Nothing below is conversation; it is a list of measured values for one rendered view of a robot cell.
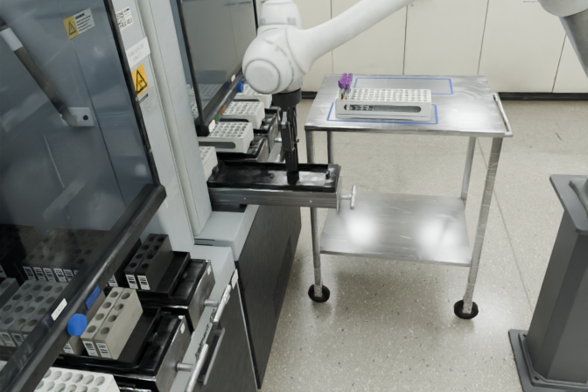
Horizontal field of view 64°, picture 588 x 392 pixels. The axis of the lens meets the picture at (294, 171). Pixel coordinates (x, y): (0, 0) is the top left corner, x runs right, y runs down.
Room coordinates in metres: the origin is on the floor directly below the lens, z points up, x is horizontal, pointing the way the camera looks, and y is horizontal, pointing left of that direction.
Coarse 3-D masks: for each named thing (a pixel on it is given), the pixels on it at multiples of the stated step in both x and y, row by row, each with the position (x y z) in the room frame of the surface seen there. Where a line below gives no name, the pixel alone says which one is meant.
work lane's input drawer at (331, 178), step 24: (216, 168) 1.12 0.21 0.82; (240, 168) 1.14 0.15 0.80; (264, 168) 1.12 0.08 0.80; (312, 168) 1.10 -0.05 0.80; (336, 168) 1.07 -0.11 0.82; (216, 192) 1.04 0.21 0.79; (240, 192) 1.03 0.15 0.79; (264, 192) 1.01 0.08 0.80; (288, 192) 1.00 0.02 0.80; (312, 192) 0.98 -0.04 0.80; (336, 192) 0.97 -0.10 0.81
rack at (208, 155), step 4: (200, 148) 1.16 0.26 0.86; (204, 148) 1.16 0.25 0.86; (208, 148) 1.16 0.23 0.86; (212, 148) 1.15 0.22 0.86; (200, 152) 1.15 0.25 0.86; (204, 152) 1.14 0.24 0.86; (208, 152) 1.13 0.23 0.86; (212, 152) 1.13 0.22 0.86; (204, 156) 1.12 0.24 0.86; (208, 156) 1.11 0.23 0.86; (212, 156) 1.13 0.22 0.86; (204, 160) 1.09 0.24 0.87; (208, 160) 1.10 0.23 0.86; (212, 160) 1.12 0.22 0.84; (216, 160) 1.15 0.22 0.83; (204, 164) 1.07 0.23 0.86; (208, 164) 1.09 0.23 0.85; (212, 164) 1.12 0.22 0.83; (216, 164) 1.14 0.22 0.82; (204, 168) 1.07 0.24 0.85; (208, 168) 1.09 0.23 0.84; (212, 168) 1.11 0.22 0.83; (208, 172) 1.08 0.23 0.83; (208, 176) 1.08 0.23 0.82
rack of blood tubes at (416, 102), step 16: (336, 96) 1.40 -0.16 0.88; (352, 96) 1.40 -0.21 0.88; (368, 96) 1.38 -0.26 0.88; (384, 96) 1.37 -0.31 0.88; (400, 96) 1.36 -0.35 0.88; (416, 96) 1.35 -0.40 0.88; (336, 112) 1.37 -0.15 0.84; (352, 112) 1.36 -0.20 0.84; (368, 112) 1.35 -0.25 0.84; (384, 112) 1.33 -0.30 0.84; (400, 112) 1.32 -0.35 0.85; (416, 112) 1.35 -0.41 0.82
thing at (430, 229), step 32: (320, 96) 1.55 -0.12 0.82; (448, 96) 1.47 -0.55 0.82; (480, 96) 1.44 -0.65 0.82; (320, 128) 1.32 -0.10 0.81; (352, 128) 1.30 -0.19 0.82; (384, 128) 1.28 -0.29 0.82; (416, 128) 1.26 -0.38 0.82; (448, 128) 1.24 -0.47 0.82; (480, 128) 1.22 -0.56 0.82; (384, 192) 1.69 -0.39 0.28; (352, 224) 1.49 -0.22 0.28; (384, 224) 1.47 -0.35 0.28; (416, 224) 1.45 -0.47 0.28; (448, 224) 1.44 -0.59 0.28; (480, 224) 1.20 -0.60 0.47; (384, 256) 1.29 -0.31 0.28; (416, 256) 1.27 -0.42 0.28; (448, 256) 1.26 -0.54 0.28; (320, 288) 1.33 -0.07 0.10
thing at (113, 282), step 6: (138, 240) 0.77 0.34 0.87; (138, 246) 0.77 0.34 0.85; (132, 252) 0.74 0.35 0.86; (126, 258) 0.72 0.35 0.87; (126, 264) 0.71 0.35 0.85; (120, 270) 0.69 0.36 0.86; (114, 276) 0.67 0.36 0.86; (120, 276) 0.69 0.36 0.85; (108, 282) 0.68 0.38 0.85; (114, 282) 0.67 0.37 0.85; (120, 282) 0.68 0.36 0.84; (126, 282) 0.70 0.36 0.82
